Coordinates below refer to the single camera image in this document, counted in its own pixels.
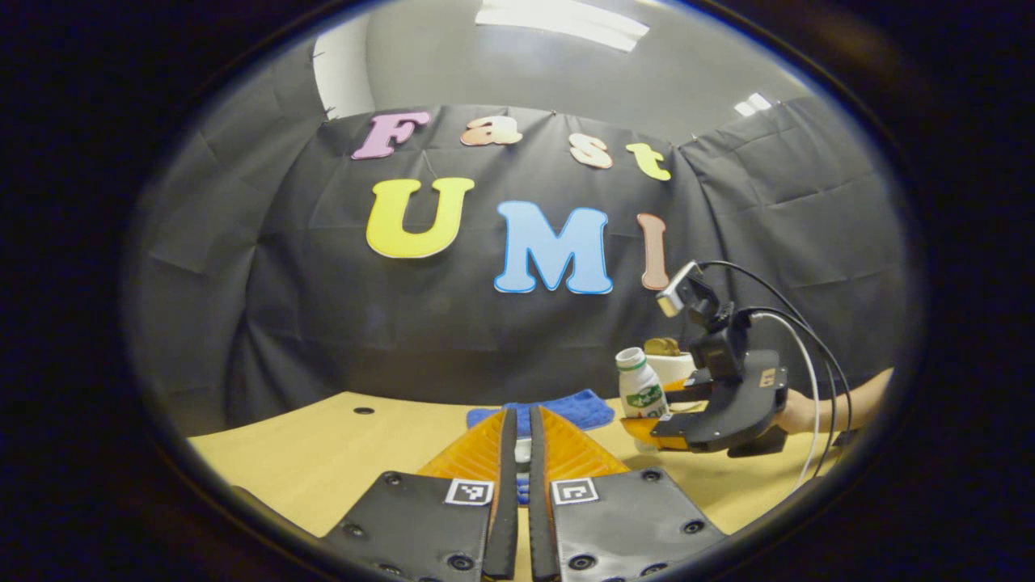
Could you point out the white water bottle green label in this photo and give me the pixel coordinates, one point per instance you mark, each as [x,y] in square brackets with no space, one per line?
[641,388]

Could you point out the blue towel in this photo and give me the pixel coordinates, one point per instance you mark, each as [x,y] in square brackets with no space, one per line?
[582,408]

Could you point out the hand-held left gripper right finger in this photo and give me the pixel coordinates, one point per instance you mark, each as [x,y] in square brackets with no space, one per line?
[537,509]

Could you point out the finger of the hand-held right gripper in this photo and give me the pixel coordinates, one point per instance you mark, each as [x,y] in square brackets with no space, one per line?
[689,390]
[639,430]

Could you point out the long ceiling light panel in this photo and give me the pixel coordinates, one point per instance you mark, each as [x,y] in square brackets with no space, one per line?
[558,20]

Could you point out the brown bread slice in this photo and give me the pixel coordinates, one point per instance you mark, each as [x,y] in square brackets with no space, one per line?
[673,348]
[655,347]

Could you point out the white teacup lid blue print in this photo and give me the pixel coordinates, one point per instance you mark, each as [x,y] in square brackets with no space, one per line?
[523,451]

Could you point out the white toaster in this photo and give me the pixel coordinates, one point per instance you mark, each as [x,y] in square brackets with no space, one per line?
[675,368]

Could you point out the small ceiling light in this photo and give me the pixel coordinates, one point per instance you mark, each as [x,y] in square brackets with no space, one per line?
[752,103]

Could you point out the black backdrop cloth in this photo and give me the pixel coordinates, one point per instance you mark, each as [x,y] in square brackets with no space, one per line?
[283,323]

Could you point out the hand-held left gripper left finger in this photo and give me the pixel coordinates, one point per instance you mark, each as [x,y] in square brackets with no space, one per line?
[508,501]

